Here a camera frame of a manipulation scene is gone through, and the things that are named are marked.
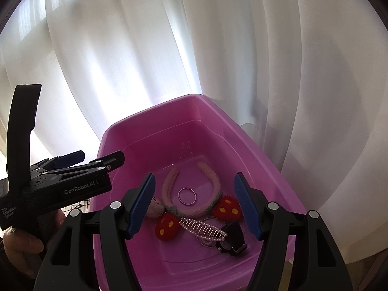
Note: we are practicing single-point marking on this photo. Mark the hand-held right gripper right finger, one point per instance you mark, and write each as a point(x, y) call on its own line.
point(247, 209)

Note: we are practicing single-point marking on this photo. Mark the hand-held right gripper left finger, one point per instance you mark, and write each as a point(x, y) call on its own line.
point(141, 209)

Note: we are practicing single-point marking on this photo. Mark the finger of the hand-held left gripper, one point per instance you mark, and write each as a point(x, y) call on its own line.
point(112, 160)
point(72, 157)

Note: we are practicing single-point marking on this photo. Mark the beige plush face hair clip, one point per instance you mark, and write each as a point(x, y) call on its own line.
point(156, 209)

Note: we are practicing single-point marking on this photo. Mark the black wrist watch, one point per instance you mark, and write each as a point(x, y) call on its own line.
point(233, 236)

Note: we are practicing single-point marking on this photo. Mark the pink fuzzy mushroom headband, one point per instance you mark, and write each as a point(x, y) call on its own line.
point(169, 185)

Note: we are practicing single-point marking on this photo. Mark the pearl hair claw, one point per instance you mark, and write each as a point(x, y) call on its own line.
point(200, 227)

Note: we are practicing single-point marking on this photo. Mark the large silver bangle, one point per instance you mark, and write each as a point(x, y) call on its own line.
point(203, 243)

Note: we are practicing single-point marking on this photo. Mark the pink plastic basin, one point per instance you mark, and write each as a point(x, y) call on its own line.
point(188, 139)

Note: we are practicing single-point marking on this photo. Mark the person's left hand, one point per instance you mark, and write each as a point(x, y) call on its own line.
point(21, 245)

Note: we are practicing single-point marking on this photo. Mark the white curtain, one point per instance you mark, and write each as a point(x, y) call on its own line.
point(212, 36)

